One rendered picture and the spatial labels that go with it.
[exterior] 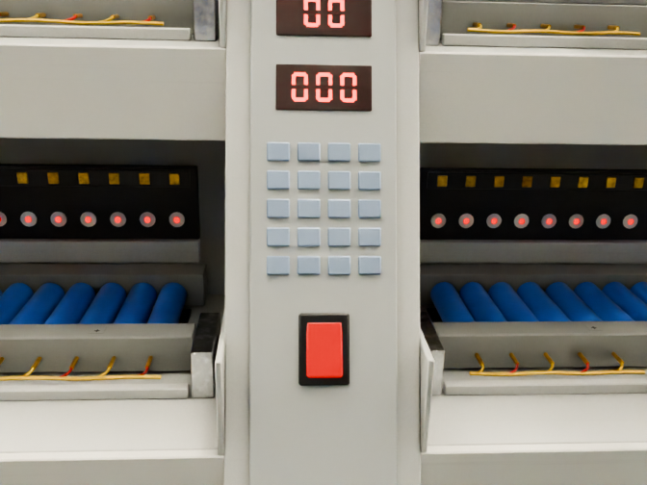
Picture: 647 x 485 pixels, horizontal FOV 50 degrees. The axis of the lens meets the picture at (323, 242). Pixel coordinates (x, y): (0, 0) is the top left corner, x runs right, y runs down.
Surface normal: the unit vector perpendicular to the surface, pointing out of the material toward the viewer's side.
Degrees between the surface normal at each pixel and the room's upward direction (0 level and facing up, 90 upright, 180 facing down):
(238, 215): 90
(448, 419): 21
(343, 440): 90
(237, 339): 90
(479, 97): 111
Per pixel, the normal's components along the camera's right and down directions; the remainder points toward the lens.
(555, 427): 0.02, -0.94
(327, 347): 0.06, -0.14
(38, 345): 0.06, 0.33
